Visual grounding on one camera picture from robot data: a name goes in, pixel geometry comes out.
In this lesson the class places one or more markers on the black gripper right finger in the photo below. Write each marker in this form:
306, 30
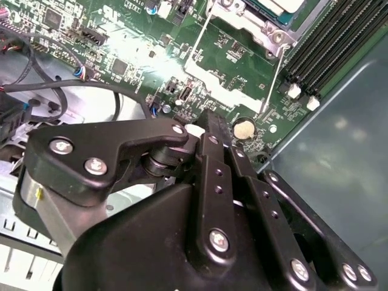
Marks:
266, 206

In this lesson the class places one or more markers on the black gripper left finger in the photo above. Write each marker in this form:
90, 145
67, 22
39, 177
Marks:
127, 133

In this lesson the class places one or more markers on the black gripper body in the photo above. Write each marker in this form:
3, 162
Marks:
136, 248

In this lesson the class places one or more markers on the metal socket cover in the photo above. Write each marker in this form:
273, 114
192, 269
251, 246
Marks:
200, 71

